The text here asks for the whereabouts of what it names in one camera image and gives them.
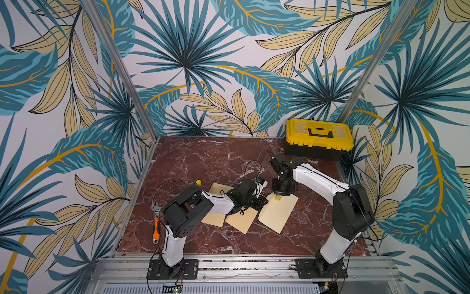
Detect manila envelope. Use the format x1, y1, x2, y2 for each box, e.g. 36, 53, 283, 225
201, 183, 233, 227
258, 193, 299, 234
225, 208, 258, 234

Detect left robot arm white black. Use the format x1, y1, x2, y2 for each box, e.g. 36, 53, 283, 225
146, 176, 268, 281

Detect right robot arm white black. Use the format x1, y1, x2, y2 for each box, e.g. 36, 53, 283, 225
270, 155, 375, 279

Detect yellow black toolbox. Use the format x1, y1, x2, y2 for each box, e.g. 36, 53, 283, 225
285, 118, 354, 161

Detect orange adjustable wrench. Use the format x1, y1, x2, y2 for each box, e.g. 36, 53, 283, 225
151, 202, 161, 245

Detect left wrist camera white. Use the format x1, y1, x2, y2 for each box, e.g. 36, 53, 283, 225
255, 176, 268, 197

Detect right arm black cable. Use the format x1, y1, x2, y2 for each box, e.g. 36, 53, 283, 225
293, 165, 379, 243

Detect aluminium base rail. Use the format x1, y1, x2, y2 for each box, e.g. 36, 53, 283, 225
85, 254, 408, 294

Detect right aluminium corner post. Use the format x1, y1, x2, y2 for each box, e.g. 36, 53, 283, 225
337, 0, 418, 123

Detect aluminium corner post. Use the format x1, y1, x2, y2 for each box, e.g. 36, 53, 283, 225
337, 0, 418, 123
83, 0, 159, 144

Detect left aluminium corner post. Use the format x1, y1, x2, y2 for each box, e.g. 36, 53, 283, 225
83, 0, 159, 144

